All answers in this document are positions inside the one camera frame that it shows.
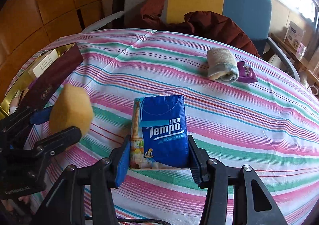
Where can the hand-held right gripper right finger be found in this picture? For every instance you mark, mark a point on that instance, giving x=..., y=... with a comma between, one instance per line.
x=197, y=165

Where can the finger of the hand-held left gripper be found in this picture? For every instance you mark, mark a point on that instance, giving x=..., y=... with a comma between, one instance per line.
x=39, y=115
x=62, y=137

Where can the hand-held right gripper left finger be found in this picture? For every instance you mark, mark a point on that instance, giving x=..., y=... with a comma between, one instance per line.
x=122, y=162

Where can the yellow sponge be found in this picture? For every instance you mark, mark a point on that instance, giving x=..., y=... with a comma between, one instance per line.
x=71, y=108

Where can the dark red gift box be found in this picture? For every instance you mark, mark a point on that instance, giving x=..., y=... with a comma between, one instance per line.
x=57, y=75

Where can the blue tissue packet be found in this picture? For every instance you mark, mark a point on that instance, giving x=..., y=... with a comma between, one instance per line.
x=162, y=127

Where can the beige cardboard box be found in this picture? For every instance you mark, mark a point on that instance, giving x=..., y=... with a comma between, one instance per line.
x=43, y=63

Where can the beige sock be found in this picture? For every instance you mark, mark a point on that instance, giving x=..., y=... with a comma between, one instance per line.
x=221, y=63

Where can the striped bedsheet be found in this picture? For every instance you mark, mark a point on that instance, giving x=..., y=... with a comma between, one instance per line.
x=224, y=120

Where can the purple snack packet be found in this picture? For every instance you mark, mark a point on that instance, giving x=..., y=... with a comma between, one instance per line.
x=246, y=73

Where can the dark red jacket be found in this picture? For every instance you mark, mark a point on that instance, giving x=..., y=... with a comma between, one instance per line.
x=216, y=30

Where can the wooden desk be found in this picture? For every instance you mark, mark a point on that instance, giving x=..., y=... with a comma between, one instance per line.
x=296, y=63

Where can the orange red cloth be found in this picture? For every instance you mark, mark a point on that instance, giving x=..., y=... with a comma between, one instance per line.
x=152, y=8

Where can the small pink packet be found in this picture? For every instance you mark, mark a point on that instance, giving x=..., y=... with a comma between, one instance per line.
x=302, y=50

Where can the white carton with picture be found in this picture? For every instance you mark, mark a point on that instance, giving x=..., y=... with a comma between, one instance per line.
x=292, y=34

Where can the grey yellow blue chair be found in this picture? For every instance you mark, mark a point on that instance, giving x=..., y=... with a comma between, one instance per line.
x=246, y=3

